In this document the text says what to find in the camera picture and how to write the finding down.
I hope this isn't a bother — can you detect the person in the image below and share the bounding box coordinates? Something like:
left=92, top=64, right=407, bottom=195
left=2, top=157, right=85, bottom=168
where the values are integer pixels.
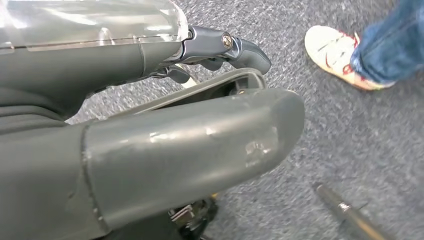
left=303, top=0, right=424, bottom=92

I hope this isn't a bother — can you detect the black metal robot part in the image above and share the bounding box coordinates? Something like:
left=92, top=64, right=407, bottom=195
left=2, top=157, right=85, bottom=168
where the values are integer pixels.
left=166, top=194, right=220, bottom=240

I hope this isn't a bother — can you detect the dark metal rod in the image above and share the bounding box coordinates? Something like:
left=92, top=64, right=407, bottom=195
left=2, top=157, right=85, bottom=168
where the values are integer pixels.
left=312, top=181, right=396, bottom=240

